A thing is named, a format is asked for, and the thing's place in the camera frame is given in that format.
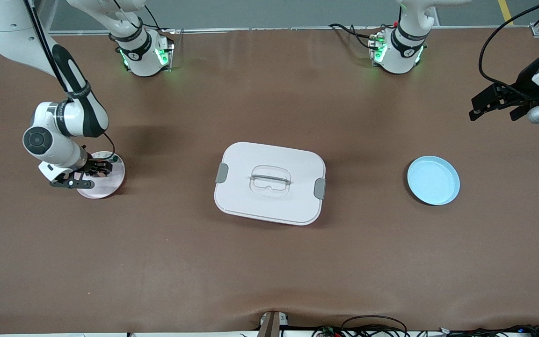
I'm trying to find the camera stand post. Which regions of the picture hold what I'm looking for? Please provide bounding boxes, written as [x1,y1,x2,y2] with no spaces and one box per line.
[256,310,290,337]

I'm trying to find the black cable tangle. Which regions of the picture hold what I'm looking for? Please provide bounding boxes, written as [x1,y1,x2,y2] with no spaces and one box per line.
[311,315,539,337]

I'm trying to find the light blue round plate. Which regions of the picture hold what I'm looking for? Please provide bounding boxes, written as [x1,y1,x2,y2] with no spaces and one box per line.
[407,156,461,206]

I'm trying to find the pale pink round plate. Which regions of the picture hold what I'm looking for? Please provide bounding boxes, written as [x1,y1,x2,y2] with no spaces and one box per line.
[75,151,126,200]

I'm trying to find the silver table edge rail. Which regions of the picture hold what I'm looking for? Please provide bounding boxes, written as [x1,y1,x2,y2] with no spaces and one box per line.
[47,24,539,37]

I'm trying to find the aluminium frame profile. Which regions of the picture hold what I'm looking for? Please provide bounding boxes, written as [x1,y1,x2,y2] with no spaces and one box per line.
[45,0,59,31]

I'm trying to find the black arm base cable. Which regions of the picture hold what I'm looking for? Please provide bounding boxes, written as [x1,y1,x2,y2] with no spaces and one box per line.
[329,22,383,50]
[143,5,177,34]

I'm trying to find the white lidded storage box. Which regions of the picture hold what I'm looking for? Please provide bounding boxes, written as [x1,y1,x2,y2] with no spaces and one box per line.
[214,142,327,227]

